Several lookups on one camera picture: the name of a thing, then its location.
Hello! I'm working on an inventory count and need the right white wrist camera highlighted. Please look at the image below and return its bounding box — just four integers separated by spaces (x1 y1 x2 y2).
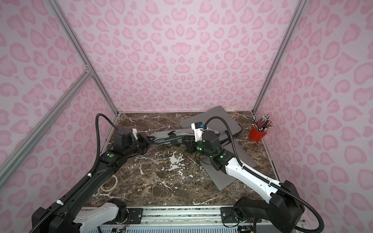
191 122 204 142

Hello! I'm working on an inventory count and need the bundle of pens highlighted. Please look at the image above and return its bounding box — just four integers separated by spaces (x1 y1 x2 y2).
253 114 273 133

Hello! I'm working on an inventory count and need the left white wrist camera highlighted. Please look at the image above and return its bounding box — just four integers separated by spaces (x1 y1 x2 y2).
132 128 138 140

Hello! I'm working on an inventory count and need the white coiled cable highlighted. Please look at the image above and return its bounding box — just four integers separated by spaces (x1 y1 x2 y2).
100 174 119 193

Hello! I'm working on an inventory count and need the right black corrugated cable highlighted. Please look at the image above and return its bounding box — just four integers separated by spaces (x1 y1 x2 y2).
203 116 325 233

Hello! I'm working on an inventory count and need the black laptop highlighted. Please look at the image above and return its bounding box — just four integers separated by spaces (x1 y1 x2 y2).
200 140 257 191

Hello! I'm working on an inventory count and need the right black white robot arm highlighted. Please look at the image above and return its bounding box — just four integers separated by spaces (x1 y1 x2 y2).
182 131 305 233

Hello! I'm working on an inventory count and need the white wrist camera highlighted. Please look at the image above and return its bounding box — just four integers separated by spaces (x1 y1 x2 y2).
191 122 204 142
132 128 138 140

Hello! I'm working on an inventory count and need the red pen cup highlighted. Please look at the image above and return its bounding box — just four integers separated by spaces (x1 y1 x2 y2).
249 125 267 142

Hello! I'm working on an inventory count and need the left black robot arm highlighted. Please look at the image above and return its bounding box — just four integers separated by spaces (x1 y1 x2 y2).
31 129 155 233

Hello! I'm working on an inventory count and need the grey laptop bag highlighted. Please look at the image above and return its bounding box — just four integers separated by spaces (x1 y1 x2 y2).
180 106 242 143
148 128 205 147

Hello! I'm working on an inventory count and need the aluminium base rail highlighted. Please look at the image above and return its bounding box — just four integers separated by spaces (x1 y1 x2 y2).
78 204 309 233

